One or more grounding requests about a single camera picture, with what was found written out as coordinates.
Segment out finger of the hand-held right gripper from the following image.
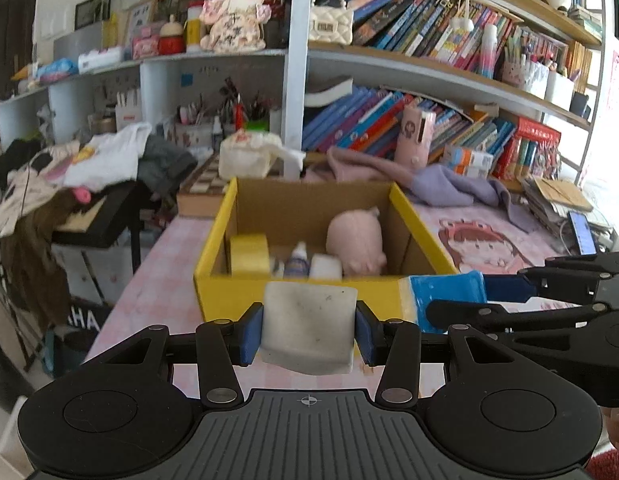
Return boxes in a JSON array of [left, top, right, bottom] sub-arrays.
[[427, 300, 610, 333], [484, 251, 619, 306]]

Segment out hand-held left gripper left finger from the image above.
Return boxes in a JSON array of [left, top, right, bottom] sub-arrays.
[[102, 302, 264, 406]]

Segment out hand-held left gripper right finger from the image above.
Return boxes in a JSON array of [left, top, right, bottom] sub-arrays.
[[355, 300, 520, 406]]

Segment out yellow cardboard box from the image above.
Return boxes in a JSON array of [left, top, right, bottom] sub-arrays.
[[192, 176, 461, 332]]

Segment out white rounded square block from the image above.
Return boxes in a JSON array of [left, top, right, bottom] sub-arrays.
[[258, 281, 359, 377]]

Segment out yellow tape roll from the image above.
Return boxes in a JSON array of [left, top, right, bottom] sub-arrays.
[[230, 233, 271, 277]]

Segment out white charger cube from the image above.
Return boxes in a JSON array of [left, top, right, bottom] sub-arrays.
[[309, 253, 343, 281]]

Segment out pink plush pig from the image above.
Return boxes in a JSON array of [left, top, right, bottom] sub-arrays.
[[325, 206, 389, 277]]

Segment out pink cylinder container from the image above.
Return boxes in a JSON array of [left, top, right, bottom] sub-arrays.
[[393, 100, 437, 167]]

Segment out smartphone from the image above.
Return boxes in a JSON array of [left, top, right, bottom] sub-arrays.
[[568, 211, 597, 256]]

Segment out brown envelope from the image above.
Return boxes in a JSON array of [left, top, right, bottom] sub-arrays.
[[532, 176, 595, 212]]

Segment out purple cloth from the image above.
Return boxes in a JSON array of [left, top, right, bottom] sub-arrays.
[[404, 164, 540, 233]]

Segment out pink printed table mat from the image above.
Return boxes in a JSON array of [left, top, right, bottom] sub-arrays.
[[92, 200, 619, 396]]

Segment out colourful figure card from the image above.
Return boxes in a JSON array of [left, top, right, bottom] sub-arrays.
[[532, 147, 561, 179]]

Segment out orange blue box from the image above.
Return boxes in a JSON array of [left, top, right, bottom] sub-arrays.
[[442, 145, 495, 179]]

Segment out chessboard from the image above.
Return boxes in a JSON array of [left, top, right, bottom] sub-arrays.
[[176, 152, 235, 218]]

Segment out red boxed book set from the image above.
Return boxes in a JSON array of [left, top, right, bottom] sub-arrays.
[[492, 116, 563, 181]]

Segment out pink cloth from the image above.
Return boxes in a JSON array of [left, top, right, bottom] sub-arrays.
[[302, 146, 415, 184]]

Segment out black bag white letters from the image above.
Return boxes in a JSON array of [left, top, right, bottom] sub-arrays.
[[44, 302, 102, 378]]

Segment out black stand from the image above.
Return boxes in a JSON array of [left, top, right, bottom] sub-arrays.
[[52, 180, 142, 276]]

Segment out grey cloth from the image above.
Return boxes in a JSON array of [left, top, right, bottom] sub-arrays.
[[136, 135, 199, 197]]

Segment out white pen box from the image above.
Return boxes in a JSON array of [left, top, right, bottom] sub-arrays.
[[544, 70, 575, 111]]

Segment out patterned pen cup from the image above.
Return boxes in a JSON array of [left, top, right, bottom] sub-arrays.
[[502, 42, 550, 98]]

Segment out row of blue children's books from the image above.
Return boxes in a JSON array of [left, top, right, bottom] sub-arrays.
[[303, 85, 515, 166]]

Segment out pink gradient bottle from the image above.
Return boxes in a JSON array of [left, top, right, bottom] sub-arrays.
[[479, 24, 499, 79]]

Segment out white metal bookshelf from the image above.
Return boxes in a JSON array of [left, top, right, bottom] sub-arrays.
[[282, 0, 607, 186]]

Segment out cream printed cloth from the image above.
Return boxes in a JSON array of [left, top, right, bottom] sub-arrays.
[[0, 152, 70, 238]]

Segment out white side shelf unit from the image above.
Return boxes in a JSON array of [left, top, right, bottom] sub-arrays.
[[0, 52, 290, 151]]

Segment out row of slanted paperback books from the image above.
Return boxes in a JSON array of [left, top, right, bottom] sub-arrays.
[[352, 0, 525, 73]]

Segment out dark cloth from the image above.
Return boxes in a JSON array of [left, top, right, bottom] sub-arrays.
[[0, 137, 40, 191]]

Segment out white quilted handbag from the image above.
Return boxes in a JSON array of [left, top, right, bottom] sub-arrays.
[[308, 0, 354, 44]]

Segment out floral dress doll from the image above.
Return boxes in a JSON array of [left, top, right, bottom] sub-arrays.
[[199, 0, 272, 54]]

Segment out black photo frame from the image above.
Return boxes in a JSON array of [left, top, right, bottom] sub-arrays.
[[74, 0, 112, 31]]

